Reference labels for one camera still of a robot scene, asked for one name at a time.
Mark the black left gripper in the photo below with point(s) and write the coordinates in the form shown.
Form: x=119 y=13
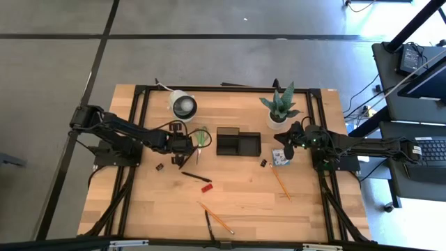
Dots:
x=181 y=143

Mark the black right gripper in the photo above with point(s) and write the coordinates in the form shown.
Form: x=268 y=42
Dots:
x=310 y=137

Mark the blue sticky note box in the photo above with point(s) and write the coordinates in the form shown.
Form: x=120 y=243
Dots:
x=278 y=158

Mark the black binder clip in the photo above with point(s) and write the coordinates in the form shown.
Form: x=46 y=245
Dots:
x=263 y=162
x=159 y=166

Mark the thick black marker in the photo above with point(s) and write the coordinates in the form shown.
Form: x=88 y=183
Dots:
x=196 y=176

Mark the small red rectangular item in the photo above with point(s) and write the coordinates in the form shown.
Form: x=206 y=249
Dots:
x=207 y=188

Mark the yellow pencil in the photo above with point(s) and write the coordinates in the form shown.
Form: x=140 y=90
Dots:
x=279 y=181
x=216 y=218

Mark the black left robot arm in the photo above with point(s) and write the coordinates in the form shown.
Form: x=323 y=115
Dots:
x=118 y=129

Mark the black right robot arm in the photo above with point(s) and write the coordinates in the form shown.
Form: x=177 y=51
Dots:
x=366 y=144

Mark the black mesh desk organizer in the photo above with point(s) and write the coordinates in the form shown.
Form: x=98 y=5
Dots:
x=249 y=144

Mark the white plant pot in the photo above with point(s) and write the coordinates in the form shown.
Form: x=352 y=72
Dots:
x=273 y=125

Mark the white desk lamp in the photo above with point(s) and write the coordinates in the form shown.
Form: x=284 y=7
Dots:
x=181 y=104

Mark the green snake plant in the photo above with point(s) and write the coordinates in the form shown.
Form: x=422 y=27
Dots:
x=280 y=104

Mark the black table edge clamp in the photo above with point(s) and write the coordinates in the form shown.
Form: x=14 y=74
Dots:
x=276 y=84

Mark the white paper sheet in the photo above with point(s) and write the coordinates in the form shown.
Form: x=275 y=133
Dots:
x=364 y=159

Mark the thin black pen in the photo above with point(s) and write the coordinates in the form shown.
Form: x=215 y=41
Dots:
x=209 y=224

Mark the yellow power strip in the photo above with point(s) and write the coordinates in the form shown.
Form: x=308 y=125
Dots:
x=369 y=111

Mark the black caster wheel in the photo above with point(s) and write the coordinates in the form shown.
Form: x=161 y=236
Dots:
x=388 y=207

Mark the dark grey keyboard desk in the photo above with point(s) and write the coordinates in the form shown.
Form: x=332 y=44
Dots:
x=418 y=190

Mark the white diagonal rod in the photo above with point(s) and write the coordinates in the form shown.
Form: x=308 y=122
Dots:
x=411 y=75

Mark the black computer keyboard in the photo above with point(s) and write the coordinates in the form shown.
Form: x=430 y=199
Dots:
x=433 y=153

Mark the black power adapter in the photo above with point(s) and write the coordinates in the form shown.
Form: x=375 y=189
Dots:
x=409 y=59

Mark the black computer monitor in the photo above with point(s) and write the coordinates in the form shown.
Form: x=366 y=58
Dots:
x=428 y=85

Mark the black rig crossbar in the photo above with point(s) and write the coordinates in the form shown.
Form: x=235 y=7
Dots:
x=52 y=244

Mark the grey floor object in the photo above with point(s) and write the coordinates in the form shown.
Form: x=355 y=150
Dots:
x=12 y=159

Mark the black diagonal pole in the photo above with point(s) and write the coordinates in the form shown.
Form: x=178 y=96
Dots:
x=414 y=24

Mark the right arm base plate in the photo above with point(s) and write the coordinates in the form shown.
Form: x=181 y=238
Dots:
x=348 y=167

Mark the black aluminium table frame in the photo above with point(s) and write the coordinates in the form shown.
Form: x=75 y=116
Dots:
x=226 y=88

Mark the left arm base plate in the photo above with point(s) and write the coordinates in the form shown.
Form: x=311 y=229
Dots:
x=104 y=158

